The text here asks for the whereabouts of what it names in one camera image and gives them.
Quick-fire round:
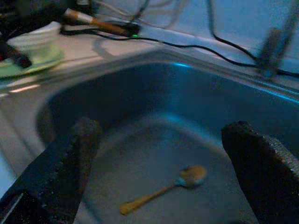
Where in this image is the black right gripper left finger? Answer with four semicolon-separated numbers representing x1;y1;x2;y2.
0;118;103;224

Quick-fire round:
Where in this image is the grey sink faucet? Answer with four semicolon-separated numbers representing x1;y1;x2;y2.
256;0;299;78

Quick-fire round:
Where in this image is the long black cable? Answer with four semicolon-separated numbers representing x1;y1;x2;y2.
60;27;299;77

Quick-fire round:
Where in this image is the black hanging cable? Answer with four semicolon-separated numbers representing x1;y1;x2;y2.
206;0;260;62

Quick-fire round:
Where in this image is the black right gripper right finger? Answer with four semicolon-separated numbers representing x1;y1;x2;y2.
221;120;299;224

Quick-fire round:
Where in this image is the stainless steel sink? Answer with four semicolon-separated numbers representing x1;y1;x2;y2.
0;50;299;224

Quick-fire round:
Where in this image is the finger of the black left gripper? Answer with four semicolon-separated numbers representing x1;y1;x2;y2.
0;43;33;69
0;1;71;35

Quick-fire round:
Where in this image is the light green plate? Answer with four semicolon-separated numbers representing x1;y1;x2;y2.
0;45;65;79

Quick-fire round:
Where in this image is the white bowl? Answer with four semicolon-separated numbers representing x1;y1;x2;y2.
8;22;63;61

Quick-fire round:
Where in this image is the black power adapter box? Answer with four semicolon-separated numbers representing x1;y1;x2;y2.
102;21;141;38

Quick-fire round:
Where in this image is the silver utensil with brown handle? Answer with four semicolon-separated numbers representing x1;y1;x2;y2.
62;8;133;37

